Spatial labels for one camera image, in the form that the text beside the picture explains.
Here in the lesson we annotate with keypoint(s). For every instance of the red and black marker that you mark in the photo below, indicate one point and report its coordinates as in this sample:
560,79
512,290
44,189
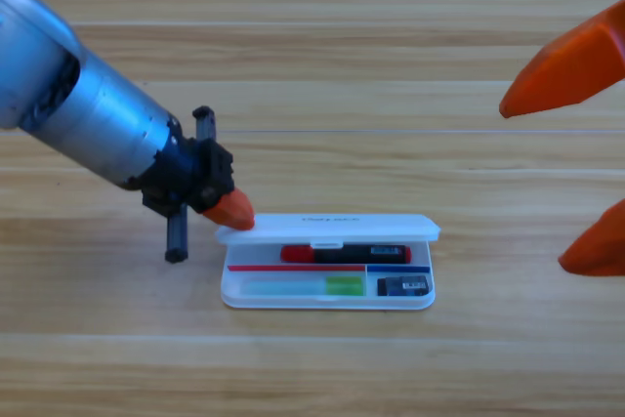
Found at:
351,255

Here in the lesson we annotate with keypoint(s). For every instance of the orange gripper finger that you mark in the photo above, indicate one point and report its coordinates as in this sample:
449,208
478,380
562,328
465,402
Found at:
600,251
571,70

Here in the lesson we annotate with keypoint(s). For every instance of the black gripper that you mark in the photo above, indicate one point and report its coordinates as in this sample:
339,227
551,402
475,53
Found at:
195,173

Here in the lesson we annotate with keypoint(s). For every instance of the dark blue eraser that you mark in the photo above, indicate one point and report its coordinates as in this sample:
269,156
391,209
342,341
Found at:
405,286

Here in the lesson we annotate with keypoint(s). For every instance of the green capped translucent highlighter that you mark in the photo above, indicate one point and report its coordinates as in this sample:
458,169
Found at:
344,286

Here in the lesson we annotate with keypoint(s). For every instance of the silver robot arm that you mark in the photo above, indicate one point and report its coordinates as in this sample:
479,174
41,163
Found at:
97,114

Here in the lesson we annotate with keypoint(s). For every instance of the white Unitree pencil case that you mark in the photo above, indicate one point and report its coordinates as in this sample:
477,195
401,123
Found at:
342,229

